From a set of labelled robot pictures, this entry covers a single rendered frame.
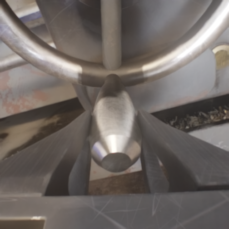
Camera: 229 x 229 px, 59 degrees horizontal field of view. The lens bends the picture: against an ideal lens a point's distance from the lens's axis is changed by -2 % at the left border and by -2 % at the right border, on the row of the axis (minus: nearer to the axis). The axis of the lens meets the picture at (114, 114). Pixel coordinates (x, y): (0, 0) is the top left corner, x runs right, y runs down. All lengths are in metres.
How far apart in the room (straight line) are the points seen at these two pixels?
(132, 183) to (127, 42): 0.67
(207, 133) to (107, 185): 0.61
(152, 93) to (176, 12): 0.09
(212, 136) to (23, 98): 0.38
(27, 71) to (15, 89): 0.05
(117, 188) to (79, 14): 0.71
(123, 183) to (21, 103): 0.52
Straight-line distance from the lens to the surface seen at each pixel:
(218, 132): 0.33
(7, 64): 0.37
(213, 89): 0.29
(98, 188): 0.88
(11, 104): 0.52
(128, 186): 0.84
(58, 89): 0.46
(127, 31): 0.24
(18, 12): 0.34
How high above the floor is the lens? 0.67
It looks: 34 degrees down
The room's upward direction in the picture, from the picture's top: 19 degrees counter-clockwise
